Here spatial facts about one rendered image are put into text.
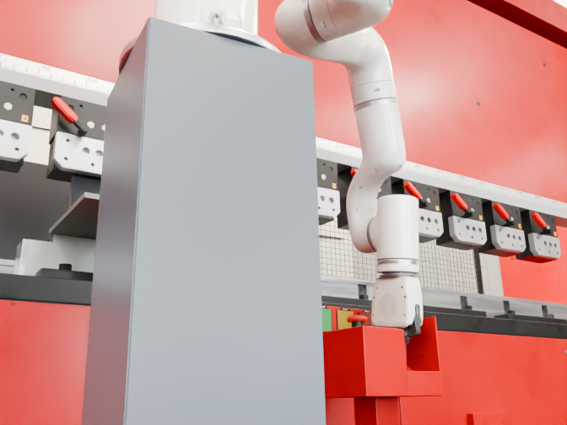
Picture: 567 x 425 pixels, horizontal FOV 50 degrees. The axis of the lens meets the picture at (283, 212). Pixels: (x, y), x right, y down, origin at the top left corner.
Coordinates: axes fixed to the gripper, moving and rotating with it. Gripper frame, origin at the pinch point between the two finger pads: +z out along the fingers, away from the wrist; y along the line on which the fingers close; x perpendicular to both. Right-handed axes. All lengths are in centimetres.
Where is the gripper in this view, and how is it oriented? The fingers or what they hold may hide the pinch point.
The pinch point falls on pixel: (397, 354)
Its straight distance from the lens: 124.1
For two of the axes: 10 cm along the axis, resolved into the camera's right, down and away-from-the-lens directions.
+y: 6.1, -1.2, -7.9
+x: 8.0, 1.4, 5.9
